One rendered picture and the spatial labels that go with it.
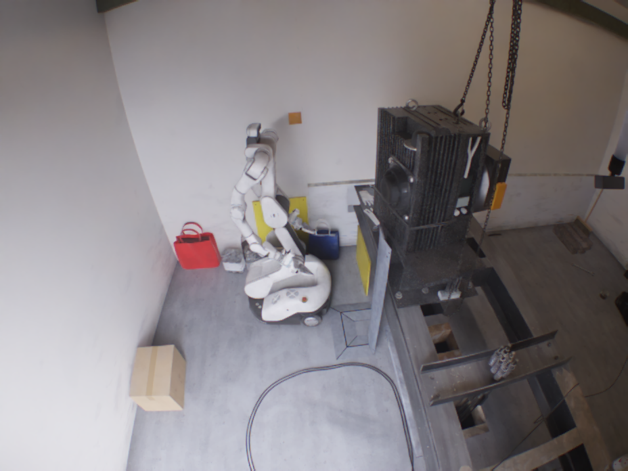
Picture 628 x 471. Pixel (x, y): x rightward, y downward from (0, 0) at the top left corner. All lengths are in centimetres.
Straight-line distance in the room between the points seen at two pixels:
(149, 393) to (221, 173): 184
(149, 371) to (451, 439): 193
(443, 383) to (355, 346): 99
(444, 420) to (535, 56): 301
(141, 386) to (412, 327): 181
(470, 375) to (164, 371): 192
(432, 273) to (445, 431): 83
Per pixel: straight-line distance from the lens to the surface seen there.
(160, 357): 243
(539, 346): 202
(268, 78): 247
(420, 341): 177
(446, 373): 170
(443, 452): 156
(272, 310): 240
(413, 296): 194
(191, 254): 318
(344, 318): 261
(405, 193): 164
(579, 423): 195
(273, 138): 194
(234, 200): 178
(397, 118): 173
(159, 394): 228
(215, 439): 231
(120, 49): 276
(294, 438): 220
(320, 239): 294
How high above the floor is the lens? 212
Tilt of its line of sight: 39 degrees down
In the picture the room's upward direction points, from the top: 4 degrees counter-clockwise
